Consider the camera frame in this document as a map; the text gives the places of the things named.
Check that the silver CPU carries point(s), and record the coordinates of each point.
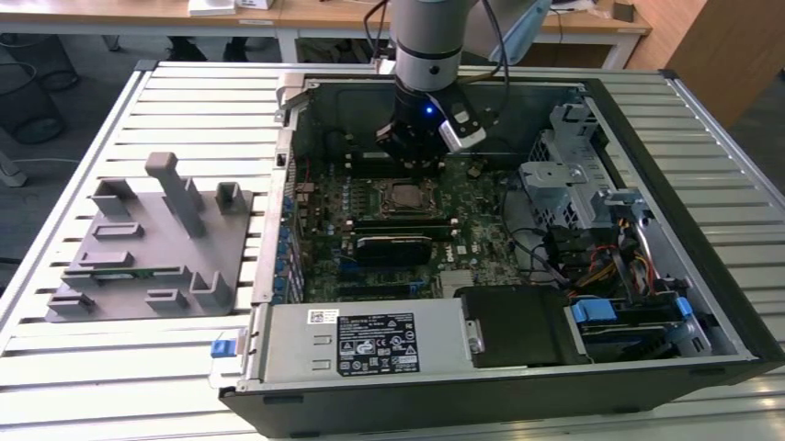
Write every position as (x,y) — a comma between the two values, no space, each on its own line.
(411,196)

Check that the CPU socket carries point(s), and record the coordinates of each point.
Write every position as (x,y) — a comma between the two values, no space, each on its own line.
(434,212)

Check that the black RAM slot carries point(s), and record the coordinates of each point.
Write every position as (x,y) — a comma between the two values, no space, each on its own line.
(404,224)
(363,159)
(404,233)
(363,169)

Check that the round coin cell battery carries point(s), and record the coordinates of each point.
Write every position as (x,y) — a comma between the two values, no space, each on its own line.
(472,171)

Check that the small black graphics card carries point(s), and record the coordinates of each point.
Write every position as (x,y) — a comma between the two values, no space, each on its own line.
(392,252)

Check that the silver metal drive cage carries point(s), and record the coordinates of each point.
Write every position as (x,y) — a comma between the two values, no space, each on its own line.
(551,193)

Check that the green motherboard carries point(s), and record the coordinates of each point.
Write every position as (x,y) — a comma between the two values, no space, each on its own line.
(490,257)

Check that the silver chipset heatsink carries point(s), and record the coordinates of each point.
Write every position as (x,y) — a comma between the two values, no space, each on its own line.
(456,281)

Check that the black expansion slot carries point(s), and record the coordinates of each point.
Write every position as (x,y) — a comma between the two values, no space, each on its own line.
(373,289)

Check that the white box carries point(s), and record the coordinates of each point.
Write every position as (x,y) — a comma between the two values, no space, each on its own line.
(252,3)
(211,7)

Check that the small black box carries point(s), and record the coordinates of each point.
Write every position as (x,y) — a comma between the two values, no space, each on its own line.
(623,12)

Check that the blue disk carrier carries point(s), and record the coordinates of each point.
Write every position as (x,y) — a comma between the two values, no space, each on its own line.
(591,314)

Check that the grey plastic parts rack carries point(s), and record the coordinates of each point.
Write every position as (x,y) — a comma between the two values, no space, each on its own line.
(159,257)

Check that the silver power supply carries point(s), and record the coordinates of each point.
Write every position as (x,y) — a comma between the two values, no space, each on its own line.
(288,342)

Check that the wooden cabinet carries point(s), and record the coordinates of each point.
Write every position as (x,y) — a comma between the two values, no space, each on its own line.
(723,46)

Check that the blue case latch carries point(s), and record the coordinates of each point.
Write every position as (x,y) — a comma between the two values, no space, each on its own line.
(221,349)

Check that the green RAM stick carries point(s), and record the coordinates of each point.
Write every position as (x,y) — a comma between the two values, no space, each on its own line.
(122,275)

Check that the blue plastic clip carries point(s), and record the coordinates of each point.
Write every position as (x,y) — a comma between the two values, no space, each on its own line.
(683,310)

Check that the black PC case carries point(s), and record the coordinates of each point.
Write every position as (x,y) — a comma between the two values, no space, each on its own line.
(428,404)

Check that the black mesh wastebasket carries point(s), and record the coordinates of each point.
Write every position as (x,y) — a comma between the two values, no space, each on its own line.
(30,115)
(57,59)

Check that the white camera with black bracket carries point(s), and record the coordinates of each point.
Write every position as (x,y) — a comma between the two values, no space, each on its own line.
(463,133)

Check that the small silver wrist camera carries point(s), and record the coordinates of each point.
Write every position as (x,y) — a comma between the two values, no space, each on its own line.
(384,65)

